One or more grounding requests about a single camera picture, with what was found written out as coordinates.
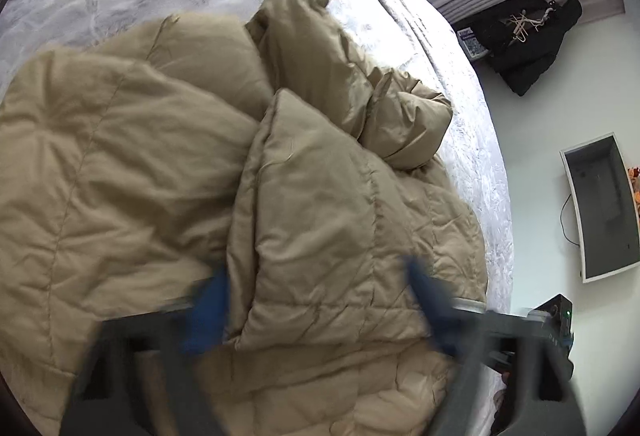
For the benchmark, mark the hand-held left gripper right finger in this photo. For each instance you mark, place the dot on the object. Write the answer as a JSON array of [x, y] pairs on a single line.
[[431, 302]]

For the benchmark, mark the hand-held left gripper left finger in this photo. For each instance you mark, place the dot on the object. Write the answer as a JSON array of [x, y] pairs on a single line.
[[207, 311]]

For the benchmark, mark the tan puffer jacket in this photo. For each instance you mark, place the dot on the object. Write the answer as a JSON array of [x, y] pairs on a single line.
[[150, 155]]

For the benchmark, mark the black clothes pile with hangers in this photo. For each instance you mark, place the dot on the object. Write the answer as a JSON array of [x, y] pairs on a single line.
[[525, 40]]

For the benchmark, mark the white framed mirror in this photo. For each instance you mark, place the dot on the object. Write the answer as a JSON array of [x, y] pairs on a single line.
[[597, 211]]

